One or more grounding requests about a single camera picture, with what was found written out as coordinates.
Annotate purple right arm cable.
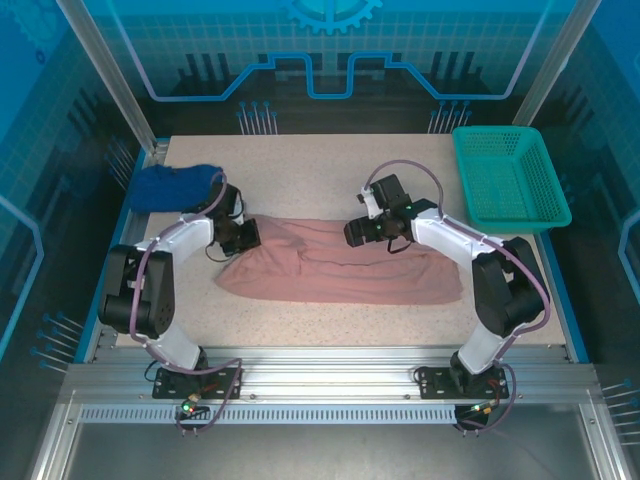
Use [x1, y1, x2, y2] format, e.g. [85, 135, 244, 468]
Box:
[364, 159, 551, 435]

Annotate green plastic basket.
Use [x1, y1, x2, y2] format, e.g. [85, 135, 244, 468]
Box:
[452, 125, 573, 235]

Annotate aluminium mounting rail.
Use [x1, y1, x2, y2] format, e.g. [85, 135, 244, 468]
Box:
[67, 343, 601, 407]

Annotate folded blue t-shirt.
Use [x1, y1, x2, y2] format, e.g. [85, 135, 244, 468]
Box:
[123, 163, 226, 214]

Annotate pink t-shirt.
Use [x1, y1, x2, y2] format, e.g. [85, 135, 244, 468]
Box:
[214, 215, 464, 305]

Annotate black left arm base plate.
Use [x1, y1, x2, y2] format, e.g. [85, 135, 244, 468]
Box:
[152, 367, 245, 400]

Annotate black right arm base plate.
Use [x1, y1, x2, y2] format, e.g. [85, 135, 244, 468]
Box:
[417, 365, 511, 400]

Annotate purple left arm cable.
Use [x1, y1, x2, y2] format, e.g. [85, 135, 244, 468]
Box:
[128, 169, 245, 437]

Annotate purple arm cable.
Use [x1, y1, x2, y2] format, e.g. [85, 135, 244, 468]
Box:
[128, 169, 245, 437]
[364, 159, 551, 435]

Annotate aluminium frame post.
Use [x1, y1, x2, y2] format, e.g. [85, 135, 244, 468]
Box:
[512, 0, 604, 129]
[54, 0, 160, 155]

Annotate slotted grey cable duct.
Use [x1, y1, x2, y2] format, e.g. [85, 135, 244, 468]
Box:
[79, 404, 459, 425]

